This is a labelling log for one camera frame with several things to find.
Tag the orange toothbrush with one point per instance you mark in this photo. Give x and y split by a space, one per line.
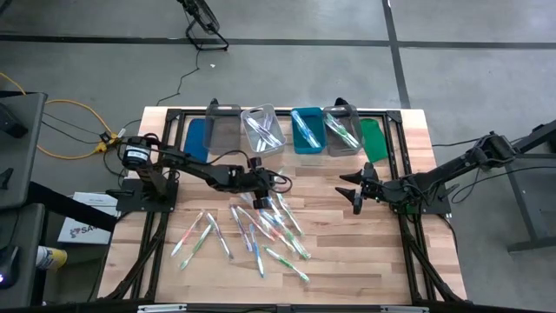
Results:
187 233
244 197
256 224
278 235

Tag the yellow power strip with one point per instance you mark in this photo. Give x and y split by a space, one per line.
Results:
106 143

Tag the green toothbrush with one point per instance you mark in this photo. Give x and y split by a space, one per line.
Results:
341 130
286 264
349 139
290 215
334 123
299 248
196 247

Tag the teal plastic bin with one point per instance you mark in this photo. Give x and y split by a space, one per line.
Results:
319 117

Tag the purple toothbrush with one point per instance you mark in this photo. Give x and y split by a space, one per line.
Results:
266 132
271 140
260 145
256 126
220 237
241 228

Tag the black clamp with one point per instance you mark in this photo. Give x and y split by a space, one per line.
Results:
342 101
213 102

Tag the white plastic bin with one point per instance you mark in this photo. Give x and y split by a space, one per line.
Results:
273 117

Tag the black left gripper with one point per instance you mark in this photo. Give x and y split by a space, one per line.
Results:
256 182

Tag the black metal desk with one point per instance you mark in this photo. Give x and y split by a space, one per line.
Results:
530 143

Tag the black floor fan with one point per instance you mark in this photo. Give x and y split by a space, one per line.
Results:
202 15

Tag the white cardboard box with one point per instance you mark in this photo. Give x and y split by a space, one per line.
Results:
87 232

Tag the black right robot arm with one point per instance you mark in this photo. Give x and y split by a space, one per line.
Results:
447 169

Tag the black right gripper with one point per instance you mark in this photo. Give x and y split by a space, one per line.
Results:
373 189

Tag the grey desk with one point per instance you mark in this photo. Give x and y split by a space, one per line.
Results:
21 148
21 261

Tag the black computer mouse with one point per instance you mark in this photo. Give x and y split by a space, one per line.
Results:
8 267

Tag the blue plastic lid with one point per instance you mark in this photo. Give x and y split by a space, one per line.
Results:
194 139

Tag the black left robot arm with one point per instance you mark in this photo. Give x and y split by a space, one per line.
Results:
195 167

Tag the yellow spray can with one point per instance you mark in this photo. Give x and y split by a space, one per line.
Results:
52 257

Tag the smoky transparent plastic bin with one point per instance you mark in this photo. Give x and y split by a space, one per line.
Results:
332 150
222 130

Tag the silver metal bracket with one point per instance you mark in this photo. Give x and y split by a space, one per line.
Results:
161 308
405 309

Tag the black diagonal beam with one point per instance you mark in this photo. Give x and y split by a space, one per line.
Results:
65 204

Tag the green plastic lid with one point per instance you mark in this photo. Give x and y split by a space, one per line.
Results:
374 141

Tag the blue toothbrush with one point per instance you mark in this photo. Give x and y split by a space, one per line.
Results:
299 121
256 251
274 208
313 139

